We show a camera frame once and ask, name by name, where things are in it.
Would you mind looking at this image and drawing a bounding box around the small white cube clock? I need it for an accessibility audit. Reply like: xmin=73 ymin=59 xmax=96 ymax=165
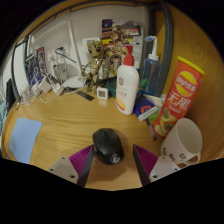
xmin=96 ymin=86 xmax=109 ymax=100

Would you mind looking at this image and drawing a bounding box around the black computer mouse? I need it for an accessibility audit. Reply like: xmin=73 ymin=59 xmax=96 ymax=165
xmin=92 ymin=127 xmax=126 ymax=166

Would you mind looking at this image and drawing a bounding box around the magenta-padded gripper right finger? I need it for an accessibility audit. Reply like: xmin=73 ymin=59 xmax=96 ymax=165
xmin=132 ymin=143 xmax=183 ymax=187

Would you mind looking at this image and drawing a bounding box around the grey pen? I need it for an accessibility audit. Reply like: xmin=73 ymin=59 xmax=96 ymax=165
xmin=145 ymin=118 xmax=158 ymax=141

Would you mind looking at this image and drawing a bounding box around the wall picture collage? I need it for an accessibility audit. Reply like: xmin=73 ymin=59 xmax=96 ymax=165
xmin=100 ymin=18 xmax=144 ymax=68

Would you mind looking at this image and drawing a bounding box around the metal cup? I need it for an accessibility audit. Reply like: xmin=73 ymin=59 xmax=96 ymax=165
xmin=53 ymin=63 xmax=68 ymax=84

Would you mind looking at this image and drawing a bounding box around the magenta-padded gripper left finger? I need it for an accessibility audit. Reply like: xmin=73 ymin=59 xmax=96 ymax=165
xmin=47 ymin=143 xmax=96 ymax=188

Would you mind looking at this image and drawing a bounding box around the small blue box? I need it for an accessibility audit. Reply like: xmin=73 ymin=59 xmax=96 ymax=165
xmin=133 ymin=96 xmax=160 ymax=122

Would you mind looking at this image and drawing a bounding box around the dark green container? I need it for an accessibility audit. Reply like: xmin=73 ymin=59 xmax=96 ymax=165
xmin=106 ymin=78 xmax=118 ymax=98

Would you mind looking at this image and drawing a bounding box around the pale green packet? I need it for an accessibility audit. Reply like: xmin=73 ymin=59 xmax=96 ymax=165
xmin=146 ymin=94 xmax=167 ymax=116

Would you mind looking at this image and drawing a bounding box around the white charger block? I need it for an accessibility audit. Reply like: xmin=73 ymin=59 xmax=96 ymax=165
xmin=49 ymin=81 xmax=65 ymax=96
xmin=38 ymin=75 xmax=53 ymax=94

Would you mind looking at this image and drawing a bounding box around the light blue mouse pad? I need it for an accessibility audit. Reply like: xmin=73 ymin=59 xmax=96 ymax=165
xmin=8 ymin=117 xmax=43 ymax=165

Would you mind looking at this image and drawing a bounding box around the blue robot model box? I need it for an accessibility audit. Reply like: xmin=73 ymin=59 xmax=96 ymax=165
xmin=23 ymin=46 xmax=48 ymax=88

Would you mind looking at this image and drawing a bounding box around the white red-capped pump bottle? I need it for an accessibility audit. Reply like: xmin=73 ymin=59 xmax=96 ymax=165
xmin=115 ymin=44 xmax=140 ymax=116

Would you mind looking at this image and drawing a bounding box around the clear plastic box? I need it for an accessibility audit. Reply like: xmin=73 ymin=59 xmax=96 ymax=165
xmin=19 ymin=85 xmax=34 ymax=102

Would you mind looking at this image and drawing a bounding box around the orange chips can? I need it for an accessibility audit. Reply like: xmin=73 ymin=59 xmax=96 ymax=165
xmin=152 ymin=55 xmax=206 ymax=139

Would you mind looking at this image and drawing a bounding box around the white printed mug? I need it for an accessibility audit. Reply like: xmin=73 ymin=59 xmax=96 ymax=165
xmin=159 ymin=117 xmax=204 ymax=167

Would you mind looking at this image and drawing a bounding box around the blue spray bottle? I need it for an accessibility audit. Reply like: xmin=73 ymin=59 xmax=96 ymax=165
xmin=139 ymin=35 xmax=163 ymax=98

